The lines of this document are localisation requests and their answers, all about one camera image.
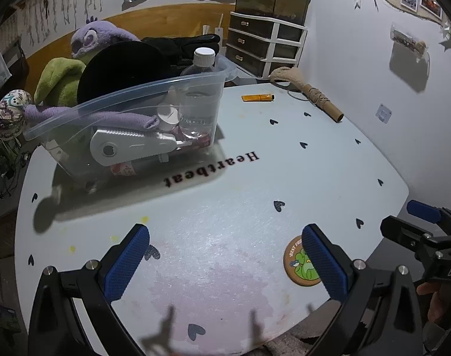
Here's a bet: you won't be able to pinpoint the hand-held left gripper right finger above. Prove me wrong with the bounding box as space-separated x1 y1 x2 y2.
301 223 424 356

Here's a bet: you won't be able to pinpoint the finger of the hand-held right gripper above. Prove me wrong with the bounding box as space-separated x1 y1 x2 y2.
406 199 451 232
380 215 436 256

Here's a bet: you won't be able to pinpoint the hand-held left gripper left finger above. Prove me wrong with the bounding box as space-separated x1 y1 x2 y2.
27 223 152 356

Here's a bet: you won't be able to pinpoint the clear plastic container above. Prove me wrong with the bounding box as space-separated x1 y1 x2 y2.
23 59 237 193

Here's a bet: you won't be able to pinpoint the cardboard tube with rope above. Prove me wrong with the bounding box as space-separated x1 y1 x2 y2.
285 83 345 123

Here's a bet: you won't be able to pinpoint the person's right hand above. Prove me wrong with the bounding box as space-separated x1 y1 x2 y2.
416 281 451 328

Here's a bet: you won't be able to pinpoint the round frog coaster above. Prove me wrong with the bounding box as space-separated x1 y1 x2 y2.
284 235 324 287

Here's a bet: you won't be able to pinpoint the beige fuzzy rug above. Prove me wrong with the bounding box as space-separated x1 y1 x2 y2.
248 326 323 356

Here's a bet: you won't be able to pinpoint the silver grey tool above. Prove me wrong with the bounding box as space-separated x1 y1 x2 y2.
90 128 178 167

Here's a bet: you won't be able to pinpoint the small white jar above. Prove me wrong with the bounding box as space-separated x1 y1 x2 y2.
157 104 180 132

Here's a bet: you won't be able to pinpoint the clear plastic bottle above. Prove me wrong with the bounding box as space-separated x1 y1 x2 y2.
177 47 220 138

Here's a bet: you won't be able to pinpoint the colourful patterned ball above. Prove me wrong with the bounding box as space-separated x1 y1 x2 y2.
0 90 33 141

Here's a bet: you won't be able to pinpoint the black round hat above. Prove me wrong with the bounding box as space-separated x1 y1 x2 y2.
77 41 174 104

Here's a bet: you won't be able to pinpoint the black cloth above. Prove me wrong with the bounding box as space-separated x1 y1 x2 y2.
142 34 220 67

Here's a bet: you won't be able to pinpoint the purple and green plush toy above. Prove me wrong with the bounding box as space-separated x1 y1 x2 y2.
34 17 141 106

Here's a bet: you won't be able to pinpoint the white wooden stand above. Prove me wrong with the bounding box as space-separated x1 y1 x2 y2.
203 13 224 43

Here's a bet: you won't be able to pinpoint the black floor cables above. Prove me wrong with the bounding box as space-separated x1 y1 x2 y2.
0 133 29 197

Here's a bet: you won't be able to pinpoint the clear wall packet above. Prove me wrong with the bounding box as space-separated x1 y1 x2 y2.
390 22 430 54

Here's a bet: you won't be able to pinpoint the white frame drawer unit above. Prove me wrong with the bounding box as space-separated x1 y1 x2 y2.
225 12 308 78

